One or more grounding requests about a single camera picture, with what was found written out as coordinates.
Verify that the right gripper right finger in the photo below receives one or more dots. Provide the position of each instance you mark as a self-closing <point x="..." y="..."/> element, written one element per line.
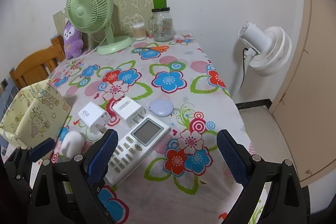
<point x="285" y="202"/>

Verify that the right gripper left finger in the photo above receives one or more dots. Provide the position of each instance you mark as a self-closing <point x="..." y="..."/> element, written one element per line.
<point x="67" y="192"/>

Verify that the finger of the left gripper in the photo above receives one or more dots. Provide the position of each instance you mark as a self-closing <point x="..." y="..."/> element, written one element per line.
<point x="41" y="150"/>

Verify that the cream round bunny mirror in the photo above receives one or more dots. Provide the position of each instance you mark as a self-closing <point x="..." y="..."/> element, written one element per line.
<point x="72" y="145"/>

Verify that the white 45W charger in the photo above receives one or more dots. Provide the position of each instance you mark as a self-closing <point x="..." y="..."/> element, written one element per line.
<point x="95" y="118"/>

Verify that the white remote control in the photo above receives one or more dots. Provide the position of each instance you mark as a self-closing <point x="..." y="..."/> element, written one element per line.
<point x="135" y="147"/>

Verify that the white charger grey label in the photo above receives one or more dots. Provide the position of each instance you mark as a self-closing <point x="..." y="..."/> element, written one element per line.
<point x="130" y="111"/>

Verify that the yellow fabric storage box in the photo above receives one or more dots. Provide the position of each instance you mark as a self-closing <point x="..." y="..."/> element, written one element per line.
<point x="37" y="112"/>

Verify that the wooden chair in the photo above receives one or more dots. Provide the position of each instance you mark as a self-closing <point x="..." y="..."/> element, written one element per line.
<point x="39" y="65"/>

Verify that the beige door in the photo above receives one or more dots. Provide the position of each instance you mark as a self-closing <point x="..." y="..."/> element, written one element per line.
<point x="304" y="107"/>

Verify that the floral tablecloth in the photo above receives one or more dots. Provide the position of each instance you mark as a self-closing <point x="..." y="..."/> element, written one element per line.
<point x="185" y="179"/>

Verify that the purple plush toy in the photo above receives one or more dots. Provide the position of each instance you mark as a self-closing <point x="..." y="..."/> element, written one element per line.
<point x="73" y="43"/>

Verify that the lilac oval case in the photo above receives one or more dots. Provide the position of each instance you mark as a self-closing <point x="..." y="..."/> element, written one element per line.
<point x="161" y="107"/>

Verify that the green desk fan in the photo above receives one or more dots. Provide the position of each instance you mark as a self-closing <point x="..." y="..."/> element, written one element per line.
<point x="92" y="16"/>

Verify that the white standing fan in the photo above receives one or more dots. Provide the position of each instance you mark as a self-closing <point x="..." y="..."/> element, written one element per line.
<point x="265" y="52"/>

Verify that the cotton swab container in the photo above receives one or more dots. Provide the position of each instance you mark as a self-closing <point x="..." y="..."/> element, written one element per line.
<point x="139" y="31"/>

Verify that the beige patterned board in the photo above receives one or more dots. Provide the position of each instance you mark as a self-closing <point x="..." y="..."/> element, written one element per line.
<point x="125" y="14"/>

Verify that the glass jar green lid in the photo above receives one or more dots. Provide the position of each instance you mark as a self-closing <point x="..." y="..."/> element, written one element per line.
<point x="161" y="22"/>

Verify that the orange handled scissors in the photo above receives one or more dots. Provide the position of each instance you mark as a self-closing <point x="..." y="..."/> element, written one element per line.
<point x="158" y="48"/>

